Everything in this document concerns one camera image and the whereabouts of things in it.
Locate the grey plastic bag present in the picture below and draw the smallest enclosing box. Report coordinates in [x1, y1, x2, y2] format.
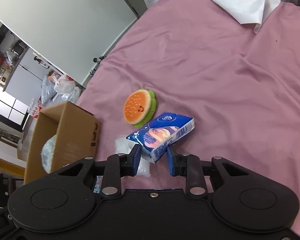
[40, 76, 58, 105]

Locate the yellow wooden frame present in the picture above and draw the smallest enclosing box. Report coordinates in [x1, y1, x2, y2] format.
[0, 154, 25, 178]

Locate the brown cardboard box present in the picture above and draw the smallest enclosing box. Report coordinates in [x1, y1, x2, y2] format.
[23, 102, 102, 185]

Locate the clear bag of white filling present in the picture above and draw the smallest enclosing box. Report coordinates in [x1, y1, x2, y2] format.
[114, 137, 152, 178]

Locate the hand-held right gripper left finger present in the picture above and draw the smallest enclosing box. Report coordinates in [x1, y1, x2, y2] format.
[51, 144, 143, 197]

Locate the clear plastic bag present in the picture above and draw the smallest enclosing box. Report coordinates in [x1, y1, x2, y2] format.
[62, 86, 82, 103]

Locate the blue tissue packet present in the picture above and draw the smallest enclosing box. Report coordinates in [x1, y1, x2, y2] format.
[126, 113, 196, 164]

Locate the grey-blue fluffy plush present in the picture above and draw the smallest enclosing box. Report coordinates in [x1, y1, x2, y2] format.
[41, 134, 58, 174]

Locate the small blue-grey plush toy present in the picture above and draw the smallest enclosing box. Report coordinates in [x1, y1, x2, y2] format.
[93, 176, 102, 193]

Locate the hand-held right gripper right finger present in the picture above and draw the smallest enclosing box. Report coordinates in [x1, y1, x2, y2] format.
[166, 145, 256, 197]

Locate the pink bed sheet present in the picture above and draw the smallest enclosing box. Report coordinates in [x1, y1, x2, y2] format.
[75, 0, 300, 235]

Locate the white plastic bag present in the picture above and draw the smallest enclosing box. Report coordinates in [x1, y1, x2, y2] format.
[54, 74, 77, 95]

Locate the grey kitchen cabinet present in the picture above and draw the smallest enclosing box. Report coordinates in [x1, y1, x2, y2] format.
[2, 46, 52, 95]

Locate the burger plush toy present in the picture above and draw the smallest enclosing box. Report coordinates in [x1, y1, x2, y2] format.
[123, 88, 157, 128]

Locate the bottled water pack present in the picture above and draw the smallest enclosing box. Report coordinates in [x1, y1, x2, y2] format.
[27, 99, 45, 118]

